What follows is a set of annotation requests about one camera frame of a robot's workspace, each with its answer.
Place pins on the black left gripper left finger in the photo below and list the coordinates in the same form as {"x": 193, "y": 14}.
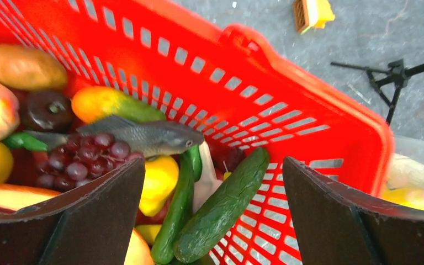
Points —
{"x": 91, "y": 224}

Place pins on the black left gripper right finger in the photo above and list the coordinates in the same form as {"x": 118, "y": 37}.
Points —
{"x": 337, "y": 224}

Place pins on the clear zip top bag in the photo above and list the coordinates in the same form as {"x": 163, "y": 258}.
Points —
{"x": 410, "y": 147}

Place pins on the dark green toy cucumber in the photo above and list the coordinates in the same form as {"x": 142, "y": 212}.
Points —
{"x": 221, "y": 210}

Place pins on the red plastic shopping basket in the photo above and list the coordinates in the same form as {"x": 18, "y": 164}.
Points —
{"x": 228, "y": 83}

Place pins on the white radish with leaves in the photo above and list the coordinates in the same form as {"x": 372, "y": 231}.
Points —
{"x": 405, "y": 172}

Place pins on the orange yellow toy mango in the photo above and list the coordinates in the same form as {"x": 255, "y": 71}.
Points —
{"x": 412, "y": 198}

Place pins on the purple toy grapes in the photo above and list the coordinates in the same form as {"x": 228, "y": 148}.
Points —
{"x": 81, "y": 159}

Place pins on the yellow toy bell pepper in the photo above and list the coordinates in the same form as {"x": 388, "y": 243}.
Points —
{"x": 161, "y": 177}

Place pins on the grey toy fish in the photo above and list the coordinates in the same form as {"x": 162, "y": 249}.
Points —
{"x": 154, "y": 138}

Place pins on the brown toy meat slice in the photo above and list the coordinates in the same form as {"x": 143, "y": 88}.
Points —
{"x": 15, "y": 197}

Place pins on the orange green toy papaya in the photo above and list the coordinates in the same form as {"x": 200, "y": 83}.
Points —
{"x": 96, "y": 102}

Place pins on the dark purple toy mangosteen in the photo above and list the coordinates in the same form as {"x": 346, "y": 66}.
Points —
{"x": 47, "y": 111}

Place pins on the black mini tripod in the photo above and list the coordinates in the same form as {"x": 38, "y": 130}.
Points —
{"x": 396, "y": 73}

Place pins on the brown toy potato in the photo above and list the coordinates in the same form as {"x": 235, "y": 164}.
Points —
{"x": 30, "y": 69}

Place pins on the yellow green toy block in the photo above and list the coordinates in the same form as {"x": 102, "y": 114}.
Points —
{"x": 312, "y": 14}

